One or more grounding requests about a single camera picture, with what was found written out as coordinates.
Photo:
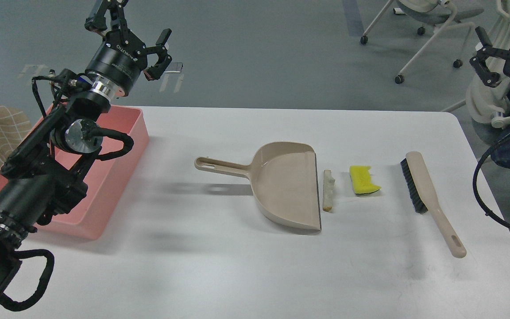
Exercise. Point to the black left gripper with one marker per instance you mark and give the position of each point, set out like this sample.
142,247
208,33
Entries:
123,60

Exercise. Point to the beige hand brush black bristles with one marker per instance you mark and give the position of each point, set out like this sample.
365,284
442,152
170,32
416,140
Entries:
424,199

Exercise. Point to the yellow sponge piece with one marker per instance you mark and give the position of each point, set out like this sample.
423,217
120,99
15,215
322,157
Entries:
361,180

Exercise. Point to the white bread crust piece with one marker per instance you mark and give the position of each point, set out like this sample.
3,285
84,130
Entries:
328,190

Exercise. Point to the beige plastic dustpan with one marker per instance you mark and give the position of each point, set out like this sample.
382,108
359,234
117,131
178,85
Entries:
284,181

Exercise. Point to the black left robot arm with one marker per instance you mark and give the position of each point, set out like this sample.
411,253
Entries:
45,173

